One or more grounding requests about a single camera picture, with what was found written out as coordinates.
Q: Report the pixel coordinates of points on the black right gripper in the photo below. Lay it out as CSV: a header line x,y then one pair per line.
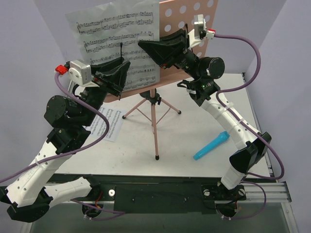
x,y
179,54

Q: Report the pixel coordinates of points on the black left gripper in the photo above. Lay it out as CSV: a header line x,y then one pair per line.
x,y
104,85

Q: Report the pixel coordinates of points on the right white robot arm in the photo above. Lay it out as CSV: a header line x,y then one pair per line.
x,y
250,142

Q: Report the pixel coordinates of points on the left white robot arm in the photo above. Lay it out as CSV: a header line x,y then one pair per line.
x,y
30,197

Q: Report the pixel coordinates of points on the black microphone stand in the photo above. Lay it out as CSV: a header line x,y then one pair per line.
x,y
147,95

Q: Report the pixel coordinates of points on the blue plastic tube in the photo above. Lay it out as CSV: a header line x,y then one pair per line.
x,y
220,139

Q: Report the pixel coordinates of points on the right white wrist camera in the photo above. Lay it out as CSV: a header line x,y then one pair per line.
x,y
201,30

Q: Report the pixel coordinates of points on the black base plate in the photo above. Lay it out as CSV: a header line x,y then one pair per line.
x,y
165,195

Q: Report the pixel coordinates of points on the aluminium rail frame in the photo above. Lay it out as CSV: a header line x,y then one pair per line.
x,y
266,190

